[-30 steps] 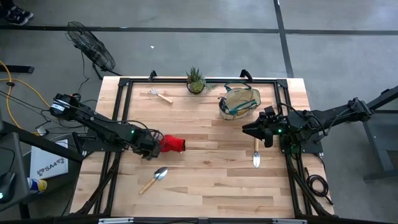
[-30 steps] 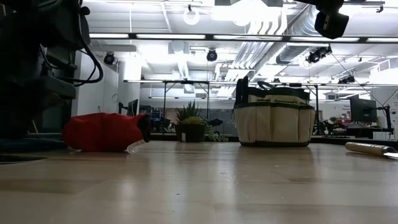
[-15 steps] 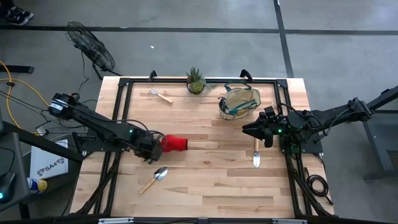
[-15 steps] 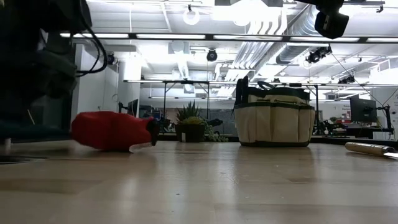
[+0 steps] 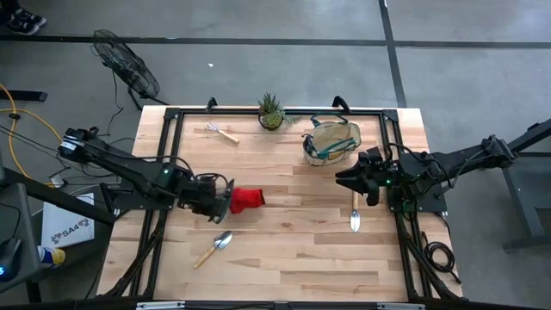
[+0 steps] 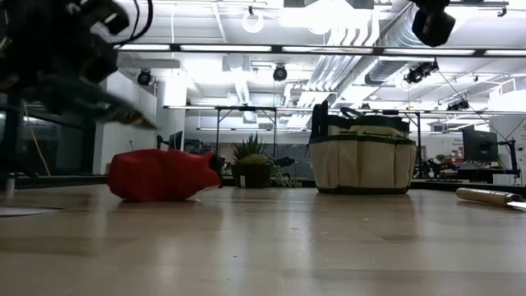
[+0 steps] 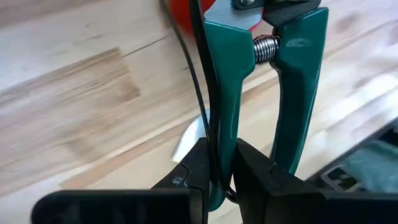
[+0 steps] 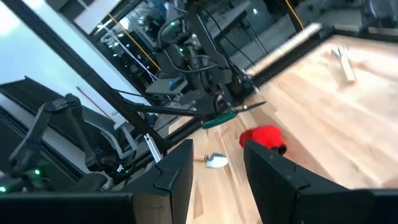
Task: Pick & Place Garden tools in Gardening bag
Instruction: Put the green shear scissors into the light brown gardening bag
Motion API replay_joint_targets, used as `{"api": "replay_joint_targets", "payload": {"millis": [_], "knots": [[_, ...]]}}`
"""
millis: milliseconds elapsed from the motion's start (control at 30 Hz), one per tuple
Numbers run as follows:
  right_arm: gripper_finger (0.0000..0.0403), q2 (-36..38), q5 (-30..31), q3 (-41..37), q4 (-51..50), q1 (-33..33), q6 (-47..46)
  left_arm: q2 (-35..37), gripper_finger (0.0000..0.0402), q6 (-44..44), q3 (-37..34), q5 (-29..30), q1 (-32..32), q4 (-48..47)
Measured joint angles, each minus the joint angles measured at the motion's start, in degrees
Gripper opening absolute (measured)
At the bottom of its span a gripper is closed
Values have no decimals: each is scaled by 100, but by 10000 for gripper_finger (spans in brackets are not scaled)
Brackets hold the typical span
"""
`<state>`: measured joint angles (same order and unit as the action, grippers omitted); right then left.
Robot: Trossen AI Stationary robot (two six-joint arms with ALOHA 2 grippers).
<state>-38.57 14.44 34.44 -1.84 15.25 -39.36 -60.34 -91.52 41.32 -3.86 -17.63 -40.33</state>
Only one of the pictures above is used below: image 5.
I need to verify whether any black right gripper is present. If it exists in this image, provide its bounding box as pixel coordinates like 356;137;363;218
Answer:
335;159;392;207

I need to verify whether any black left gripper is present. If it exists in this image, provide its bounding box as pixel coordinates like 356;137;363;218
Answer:
178;176;236;225

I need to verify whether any red knit garden glove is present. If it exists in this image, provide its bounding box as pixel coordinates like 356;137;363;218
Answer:
229;187;267;215

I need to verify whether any narrow steel garden trowel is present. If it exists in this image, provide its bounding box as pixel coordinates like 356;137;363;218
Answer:
350;190;362;233

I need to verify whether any wide steel garden trowel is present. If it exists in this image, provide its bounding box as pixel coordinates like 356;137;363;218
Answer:
192;230;233;270

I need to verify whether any beige green gardening bag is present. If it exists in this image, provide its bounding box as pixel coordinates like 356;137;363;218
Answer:
301;112;362;167

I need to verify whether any small hand rake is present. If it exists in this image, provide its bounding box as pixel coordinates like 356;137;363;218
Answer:
205;121;240;145

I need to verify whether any potted succulent plant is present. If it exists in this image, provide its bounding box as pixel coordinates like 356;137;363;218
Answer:
257;91;302;132

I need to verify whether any black rig floor stand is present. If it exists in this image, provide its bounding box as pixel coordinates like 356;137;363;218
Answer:
0;166;118;226
501;118;551;253

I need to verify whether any white printed box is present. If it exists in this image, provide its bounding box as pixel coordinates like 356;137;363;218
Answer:
40;192;96;249

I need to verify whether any black floor fan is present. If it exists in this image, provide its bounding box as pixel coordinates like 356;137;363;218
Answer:
90;28;170;111

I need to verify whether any yellow white blue object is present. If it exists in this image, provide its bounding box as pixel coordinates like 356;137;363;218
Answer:
36;245;66;269

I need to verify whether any black side desk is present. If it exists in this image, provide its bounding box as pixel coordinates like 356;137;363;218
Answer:
0;183;42;302

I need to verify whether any black device blue light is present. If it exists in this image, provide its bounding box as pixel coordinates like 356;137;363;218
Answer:
0;238;22;283

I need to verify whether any black floor bar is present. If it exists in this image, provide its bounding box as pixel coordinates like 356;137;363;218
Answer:
0;90;48;103

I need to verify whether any person's shoe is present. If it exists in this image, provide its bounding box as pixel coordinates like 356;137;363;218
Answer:
4;17;40;36
10;7;47;28

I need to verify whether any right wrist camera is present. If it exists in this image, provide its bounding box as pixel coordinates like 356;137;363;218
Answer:
364;146;385;164

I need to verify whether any coiled black cable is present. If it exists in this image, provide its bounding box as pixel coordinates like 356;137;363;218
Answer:
423;230;462;285

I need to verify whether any silver metal bracket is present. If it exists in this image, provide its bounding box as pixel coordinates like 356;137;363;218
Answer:
136;301;186;310
377;302;425;310

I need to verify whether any black fan power cable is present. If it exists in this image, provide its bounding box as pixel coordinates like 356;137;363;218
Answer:
102;71;139;146

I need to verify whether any yellow cable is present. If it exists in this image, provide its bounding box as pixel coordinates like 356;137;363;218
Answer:
0;84;65;182

